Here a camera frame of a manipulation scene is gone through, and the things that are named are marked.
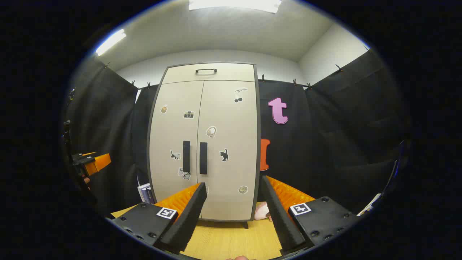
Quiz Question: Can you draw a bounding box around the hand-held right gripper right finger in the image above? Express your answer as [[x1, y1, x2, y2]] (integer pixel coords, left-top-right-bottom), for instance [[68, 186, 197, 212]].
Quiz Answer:
[[259, 175, 361, 255]]

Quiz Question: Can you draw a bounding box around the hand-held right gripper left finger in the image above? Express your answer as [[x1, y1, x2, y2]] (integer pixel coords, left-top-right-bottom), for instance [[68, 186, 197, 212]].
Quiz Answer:
[[106, 182, 208, 255]]

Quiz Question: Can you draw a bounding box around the cabinet door with camera sticker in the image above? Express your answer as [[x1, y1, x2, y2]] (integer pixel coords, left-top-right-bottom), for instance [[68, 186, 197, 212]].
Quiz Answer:
[[149, 81, 205, 203]]

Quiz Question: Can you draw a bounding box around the cabinet door with headphone sticker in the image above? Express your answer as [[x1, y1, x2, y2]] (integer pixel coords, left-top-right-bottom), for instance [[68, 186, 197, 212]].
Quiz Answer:
[[197, 79, 260, 221]]

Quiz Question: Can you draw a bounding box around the beige double-door shoe cabinet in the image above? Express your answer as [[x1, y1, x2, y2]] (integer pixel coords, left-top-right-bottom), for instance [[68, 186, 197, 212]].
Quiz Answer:
[[146, 62, 262, 229]]

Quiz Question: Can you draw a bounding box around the pink plush toy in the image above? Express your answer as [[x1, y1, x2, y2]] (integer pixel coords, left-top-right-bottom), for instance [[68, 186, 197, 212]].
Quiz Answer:
[[254, 201, 272, 221]]

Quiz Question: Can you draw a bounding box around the yellow wooden floor mat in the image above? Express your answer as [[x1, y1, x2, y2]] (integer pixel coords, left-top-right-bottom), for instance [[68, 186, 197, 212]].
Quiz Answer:
[[110, 206, 284, 260]]

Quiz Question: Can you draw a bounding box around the black backdrop cloth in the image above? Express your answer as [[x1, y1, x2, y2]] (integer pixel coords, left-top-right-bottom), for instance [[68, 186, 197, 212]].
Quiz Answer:
[[63, 47, 410, 217]]

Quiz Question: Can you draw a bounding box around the white printed sheet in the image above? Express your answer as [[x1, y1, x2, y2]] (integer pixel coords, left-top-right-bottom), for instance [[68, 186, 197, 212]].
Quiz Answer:
[[357, 194, 381, 216]]

